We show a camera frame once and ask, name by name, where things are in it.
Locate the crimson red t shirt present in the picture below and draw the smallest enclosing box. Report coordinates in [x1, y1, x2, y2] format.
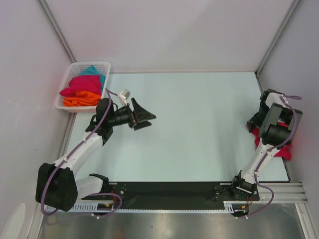
[246, 122, 293, 161]

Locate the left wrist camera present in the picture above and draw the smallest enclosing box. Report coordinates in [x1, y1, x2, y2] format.
[117, 89, 131, 106]

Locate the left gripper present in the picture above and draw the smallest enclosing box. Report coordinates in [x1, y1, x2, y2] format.
[108, 98, 156, 130]

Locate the teal t shirt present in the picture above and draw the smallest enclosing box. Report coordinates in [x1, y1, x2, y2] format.
[78, 65, 106, 92]

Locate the white slotted cable duct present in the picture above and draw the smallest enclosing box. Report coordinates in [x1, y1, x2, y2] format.
[46, 201, 250, 214]

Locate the orange t shirt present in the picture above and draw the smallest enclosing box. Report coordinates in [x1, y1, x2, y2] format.
[63, 91, 101, 107]

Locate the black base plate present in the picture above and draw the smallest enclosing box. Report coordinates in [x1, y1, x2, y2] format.
[102, 182, 260, 211]

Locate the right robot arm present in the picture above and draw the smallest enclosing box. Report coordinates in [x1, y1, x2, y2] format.
[230, 89, 303, 201]

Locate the magenta t shirt in basket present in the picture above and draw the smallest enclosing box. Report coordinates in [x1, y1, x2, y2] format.
[59, 75, 102, 97]

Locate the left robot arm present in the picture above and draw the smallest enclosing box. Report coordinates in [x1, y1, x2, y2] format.
[35, 98, 157, 212]

